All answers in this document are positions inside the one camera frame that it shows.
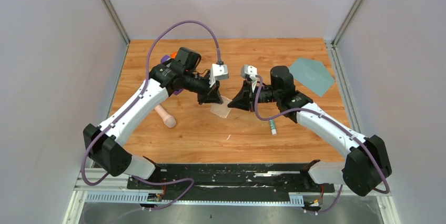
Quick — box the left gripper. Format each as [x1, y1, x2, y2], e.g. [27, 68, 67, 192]
[183, 70, 223, 105]

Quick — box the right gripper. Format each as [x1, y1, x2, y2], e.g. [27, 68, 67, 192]
[227, 80, 280, 113]

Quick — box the beige letter paper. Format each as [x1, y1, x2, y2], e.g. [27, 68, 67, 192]
[210, 96, 232, 119]

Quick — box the white green glue stick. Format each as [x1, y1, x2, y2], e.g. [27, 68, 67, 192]
[269, 119, 277, 136]

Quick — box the grey-green envelope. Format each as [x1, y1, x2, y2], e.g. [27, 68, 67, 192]
[289, 57, 335, 97]

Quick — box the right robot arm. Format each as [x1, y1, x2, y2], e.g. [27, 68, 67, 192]
[228, 65, 392, 197]

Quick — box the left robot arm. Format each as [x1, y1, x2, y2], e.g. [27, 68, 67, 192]
[83, 47, 228, 189]

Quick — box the pink toy microphone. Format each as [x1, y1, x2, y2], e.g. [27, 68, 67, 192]
[155, 105, 177, 128]

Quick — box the purple stand with device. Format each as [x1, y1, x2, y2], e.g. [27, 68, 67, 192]
[160, 55, 183, 95]

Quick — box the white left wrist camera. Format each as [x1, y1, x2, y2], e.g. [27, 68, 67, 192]
[209, 64, 229, 87]

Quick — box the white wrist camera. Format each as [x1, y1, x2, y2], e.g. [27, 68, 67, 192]
[240, 64, 258, 91]
[209, 64, 229, 87]

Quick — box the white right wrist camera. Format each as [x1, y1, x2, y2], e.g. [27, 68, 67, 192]
[240, 64, 258, 91]

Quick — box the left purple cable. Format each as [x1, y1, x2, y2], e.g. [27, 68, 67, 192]
[80, 20, 224, 212]

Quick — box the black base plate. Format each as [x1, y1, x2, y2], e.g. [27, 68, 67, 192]
[127, 163, 335, 202]

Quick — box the aluminium frame rail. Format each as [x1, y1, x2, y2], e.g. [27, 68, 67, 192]
[63, 168, 401, 224]

